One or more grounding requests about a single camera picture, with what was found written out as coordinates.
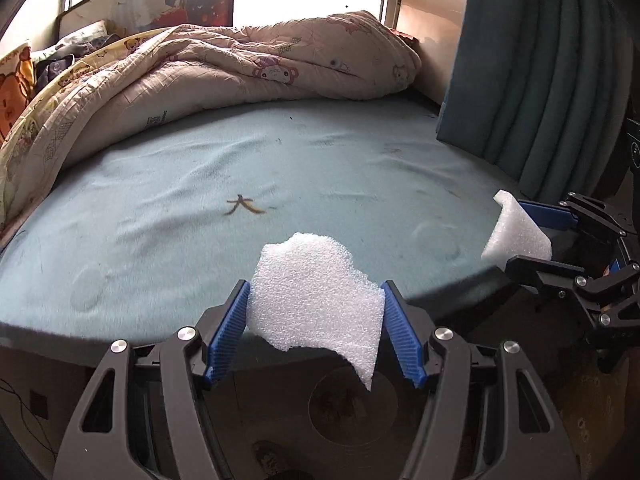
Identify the white foam block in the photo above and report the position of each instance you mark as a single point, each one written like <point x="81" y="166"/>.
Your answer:
<point x="515" y="234"/>

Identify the white foam sheet piece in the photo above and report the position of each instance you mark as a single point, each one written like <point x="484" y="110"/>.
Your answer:
<point x="306" y="292"/>

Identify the yellow patterned trash bag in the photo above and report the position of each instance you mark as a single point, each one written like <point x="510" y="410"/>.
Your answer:
<point x="599" y="409"/>

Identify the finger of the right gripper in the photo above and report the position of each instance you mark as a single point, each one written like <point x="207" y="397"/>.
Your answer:
<point x="551" y="217"/>
<point x="544" y="276"/>

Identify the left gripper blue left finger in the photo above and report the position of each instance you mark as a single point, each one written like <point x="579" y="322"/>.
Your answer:
<point x="222" y="329"/>

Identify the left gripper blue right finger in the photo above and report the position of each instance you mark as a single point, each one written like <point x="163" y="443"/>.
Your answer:
<point x="405" y="341"/>

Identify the beige bed base drawers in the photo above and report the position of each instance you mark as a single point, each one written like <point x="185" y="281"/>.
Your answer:
<point x="38" y="396"/>

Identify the orange bear pillow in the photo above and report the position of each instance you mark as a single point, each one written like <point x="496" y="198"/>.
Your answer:
<point x="17" y="84"/>

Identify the teal curtain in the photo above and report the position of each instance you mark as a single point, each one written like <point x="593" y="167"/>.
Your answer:
<point x="539" y="89"/>

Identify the pink cartoon quilt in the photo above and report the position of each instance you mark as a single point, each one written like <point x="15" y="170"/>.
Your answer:
<point x="156" y="77"/>

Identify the brown dried peel scrap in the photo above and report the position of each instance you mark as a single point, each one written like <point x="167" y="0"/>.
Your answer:
<point x="242" y="202"/>

